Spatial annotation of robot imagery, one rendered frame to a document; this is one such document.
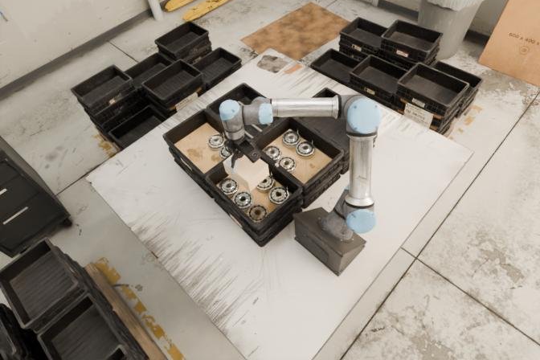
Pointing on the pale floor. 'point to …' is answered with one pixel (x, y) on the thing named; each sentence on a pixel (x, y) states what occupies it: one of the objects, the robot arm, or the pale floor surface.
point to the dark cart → (24, 203)
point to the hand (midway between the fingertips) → (246, 166)
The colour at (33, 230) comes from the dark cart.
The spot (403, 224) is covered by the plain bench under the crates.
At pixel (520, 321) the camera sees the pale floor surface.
